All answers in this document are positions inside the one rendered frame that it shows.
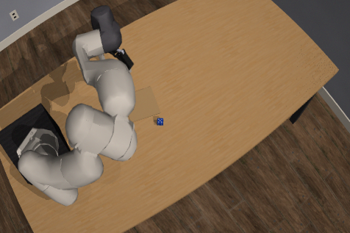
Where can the blue die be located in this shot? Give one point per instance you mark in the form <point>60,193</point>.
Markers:
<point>160,121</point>

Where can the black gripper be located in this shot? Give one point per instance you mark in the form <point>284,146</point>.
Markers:
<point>120,54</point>

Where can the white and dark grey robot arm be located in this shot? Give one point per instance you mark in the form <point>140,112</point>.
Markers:
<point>89,131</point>

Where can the tan square mat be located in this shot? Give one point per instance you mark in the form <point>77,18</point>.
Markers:
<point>145,106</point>

